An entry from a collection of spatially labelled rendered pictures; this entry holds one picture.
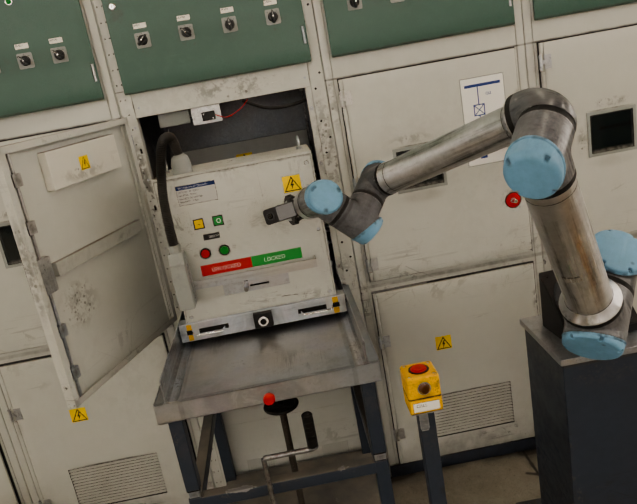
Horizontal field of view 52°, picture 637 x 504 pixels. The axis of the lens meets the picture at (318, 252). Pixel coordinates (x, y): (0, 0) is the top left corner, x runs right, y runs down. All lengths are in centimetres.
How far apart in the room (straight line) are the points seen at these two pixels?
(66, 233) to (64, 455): 104
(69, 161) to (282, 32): 80
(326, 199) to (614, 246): 76
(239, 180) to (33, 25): 83
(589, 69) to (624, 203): 51
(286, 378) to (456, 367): 98
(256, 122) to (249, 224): 111
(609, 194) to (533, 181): 131
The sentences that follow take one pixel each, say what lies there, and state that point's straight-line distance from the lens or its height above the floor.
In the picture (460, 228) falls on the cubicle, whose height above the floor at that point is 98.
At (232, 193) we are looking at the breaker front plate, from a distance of 203.
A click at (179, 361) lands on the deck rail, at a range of 208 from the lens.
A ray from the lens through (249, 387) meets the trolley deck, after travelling 182.
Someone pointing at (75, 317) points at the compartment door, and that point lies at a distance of 206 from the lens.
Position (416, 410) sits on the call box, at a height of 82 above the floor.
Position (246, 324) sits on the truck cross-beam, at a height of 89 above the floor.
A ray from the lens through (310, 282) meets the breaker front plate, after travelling 211.
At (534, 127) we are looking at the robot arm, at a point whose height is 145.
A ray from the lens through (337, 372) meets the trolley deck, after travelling 181.
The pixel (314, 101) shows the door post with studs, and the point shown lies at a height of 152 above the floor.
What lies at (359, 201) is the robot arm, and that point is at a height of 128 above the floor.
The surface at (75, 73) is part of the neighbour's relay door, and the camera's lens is 235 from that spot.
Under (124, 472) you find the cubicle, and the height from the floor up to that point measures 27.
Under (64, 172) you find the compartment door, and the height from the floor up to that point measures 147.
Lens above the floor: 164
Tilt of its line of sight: 16 degrees down
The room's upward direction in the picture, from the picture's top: 10 degrees counter-clockwise
